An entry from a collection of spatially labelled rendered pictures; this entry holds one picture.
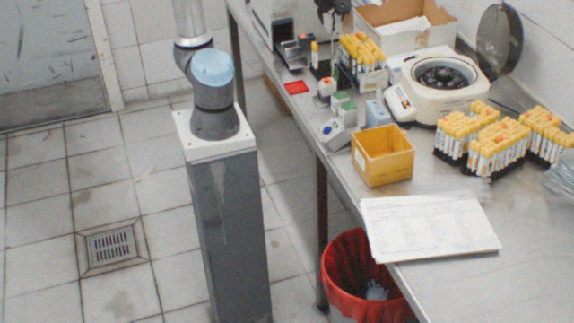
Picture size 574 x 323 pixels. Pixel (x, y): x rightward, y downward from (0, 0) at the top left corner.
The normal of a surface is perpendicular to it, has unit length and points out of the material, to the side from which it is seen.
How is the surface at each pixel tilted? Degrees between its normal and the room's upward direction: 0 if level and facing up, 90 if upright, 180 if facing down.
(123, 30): 90
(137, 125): 0
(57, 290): 0
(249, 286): 90
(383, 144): 90
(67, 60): 90
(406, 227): 1
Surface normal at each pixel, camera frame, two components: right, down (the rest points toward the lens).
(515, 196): -0.05, -0.79
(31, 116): 0.30, 0.57
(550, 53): -0.95, 0.22
